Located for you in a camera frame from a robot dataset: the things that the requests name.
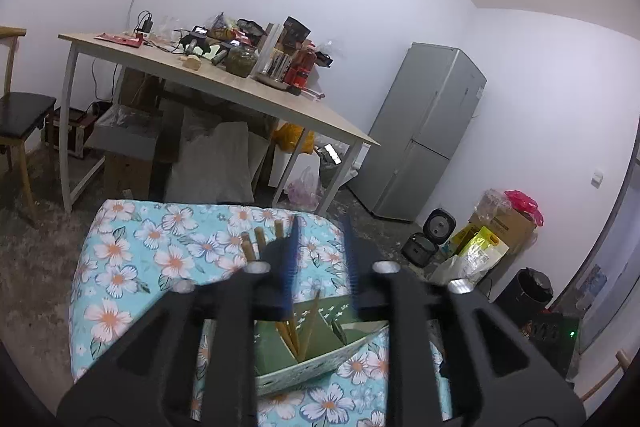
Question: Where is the dark wooden crate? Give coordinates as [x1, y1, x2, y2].
[45, 107, 98, 158]

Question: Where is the white framed panel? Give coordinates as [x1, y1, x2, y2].
[575, 147, 640, 353]

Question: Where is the crumpled clear plastic bag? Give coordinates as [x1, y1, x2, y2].
[475, 188, 511, 218]

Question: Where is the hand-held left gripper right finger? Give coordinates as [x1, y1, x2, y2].
[342, 213, 586, 427]

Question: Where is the light wooden table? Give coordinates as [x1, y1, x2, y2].
[57, 32, 381, 215]

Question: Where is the carton with grey liner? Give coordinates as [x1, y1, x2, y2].
[92, 103, 166, 200]

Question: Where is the green perforated utensil holder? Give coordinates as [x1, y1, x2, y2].
[252, 294, 390, 398]

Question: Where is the light wooden chair frame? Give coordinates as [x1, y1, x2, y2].
[580, 349, 631, 403]

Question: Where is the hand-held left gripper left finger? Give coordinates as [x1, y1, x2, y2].
[56, 216, 301, 427]

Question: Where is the yellow rice bag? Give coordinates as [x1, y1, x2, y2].
[452, 226, 511, 280]

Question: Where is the black device green light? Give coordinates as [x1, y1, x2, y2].
[520, 312, 581, 373]

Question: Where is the brown carton under table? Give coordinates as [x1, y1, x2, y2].
[117, 67, 161, 108]

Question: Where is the red flat packet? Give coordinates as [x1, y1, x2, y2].
[95, 33, 143, 48]

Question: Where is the dark glass jar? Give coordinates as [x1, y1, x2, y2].
[225, 46, 258, 78]

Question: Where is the brown cardboard box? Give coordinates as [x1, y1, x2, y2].
[467, 207, 538, 253]

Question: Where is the silver refrigerator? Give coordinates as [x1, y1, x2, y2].
[345, 42, 488, 223]

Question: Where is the black trash bin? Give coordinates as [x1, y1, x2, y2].
[492, 268, 555, 328]

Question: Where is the wooden chair dark seat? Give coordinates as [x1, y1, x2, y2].
[0, 27, 58, 215]

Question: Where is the red drink bottle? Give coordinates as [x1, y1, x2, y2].
[287, 49, 316, 90]

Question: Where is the dark green bag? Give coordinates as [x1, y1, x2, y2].
[317, 142, 351, 190]

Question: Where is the yellow plastic bag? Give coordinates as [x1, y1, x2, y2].
[272, 122, 316, 152]

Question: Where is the black camera device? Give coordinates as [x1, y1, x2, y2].
[180, 26, 211, 58]

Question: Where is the tall black box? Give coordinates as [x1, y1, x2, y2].
[282, 17, 311, 42]

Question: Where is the grey sack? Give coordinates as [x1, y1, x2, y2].
[165, 107, 268, 205]

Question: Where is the black rice cooker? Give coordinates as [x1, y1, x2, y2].
[401, 207, 457, 268]

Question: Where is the pale pink plastic bag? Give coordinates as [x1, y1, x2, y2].
[285, 166, 321, 212]

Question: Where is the blue floral blanket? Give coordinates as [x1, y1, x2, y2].
[69, 199, 453, 427]

